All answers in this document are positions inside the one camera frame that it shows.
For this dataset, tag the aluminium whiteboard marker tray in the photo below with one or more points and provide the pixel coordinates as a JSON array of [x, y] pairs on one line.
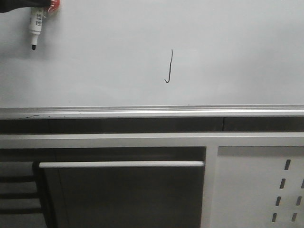
[[153, 111]]

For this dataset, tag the white metal frame stand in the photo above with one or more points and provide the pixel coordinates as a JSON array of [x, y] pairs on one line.
[[210, 141]]

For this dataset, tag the dark panel with white bar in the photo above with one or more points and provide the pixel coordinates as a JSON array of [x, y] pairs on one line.
[[130, 194]]

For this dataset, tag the large whiteboard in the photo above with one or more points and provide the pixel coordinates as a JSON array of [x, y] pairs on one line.
[[155, 52]]

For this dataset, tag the white perforated metal panel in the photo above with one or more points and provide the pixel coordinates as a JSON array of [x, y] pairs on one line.
[[259, 187]]

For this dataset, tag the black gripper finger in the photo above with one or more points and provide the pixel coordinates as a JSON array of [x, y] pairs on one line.
[[9, 5]]

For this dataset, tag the white whiteboard marker pen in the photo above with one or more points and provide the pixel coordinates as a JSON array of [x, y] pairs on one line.
[[35, 26]]

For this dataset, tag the red round magnet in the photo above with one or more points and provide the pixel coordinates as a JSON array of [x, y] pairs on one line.
[[52, 9]]

